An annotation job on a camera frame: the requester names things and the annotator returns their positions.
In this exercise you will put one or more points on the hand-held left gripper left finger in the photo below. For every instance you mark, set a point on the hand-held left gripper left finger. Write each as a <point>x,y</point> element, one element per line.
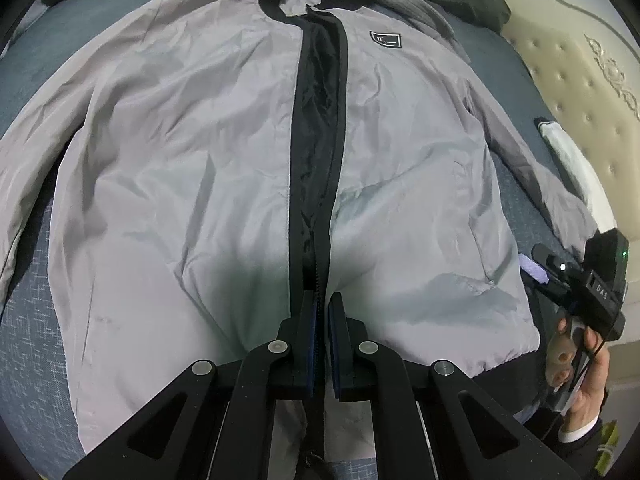
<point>307,350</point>

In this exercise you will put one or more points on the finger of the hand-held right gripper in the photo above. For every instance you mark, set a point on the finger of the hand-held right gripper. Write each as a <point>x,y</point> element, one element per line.
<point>534,269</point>
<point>557,266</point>

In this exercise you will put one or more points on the cream tufted headboard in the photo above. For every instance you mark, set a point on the cream tufted headboard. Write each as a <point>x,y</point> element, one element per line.
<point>575,60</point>

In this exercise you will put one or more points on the person's right forearm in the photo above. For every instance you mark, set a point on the person's right forearm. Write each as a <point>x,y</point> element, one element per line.
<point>585,450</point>

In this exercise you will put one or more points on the person's right hand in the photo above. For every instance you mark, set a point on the person's right hand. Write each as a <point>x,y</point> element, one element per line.
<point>595,380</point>

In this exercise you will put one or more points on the white folded garment black trim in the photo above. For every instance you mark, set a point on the white folded garment black trim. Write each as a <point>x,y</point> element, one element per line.
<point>575,170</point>

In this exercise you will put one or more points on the light grey jacket black trim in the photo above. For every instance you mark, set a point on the light grey jacket black trim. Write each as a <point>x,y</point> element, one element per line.
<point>200,160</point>

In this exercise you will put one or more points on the yellow green plastic bag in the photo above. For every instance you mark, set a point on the yellow green plastic bag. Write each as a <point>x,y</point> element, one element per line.
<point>607,452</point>

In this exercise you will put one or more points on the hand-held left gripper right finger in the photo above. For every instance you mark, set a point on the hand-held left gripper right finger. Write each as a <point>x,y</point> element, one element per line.
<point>335,350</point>

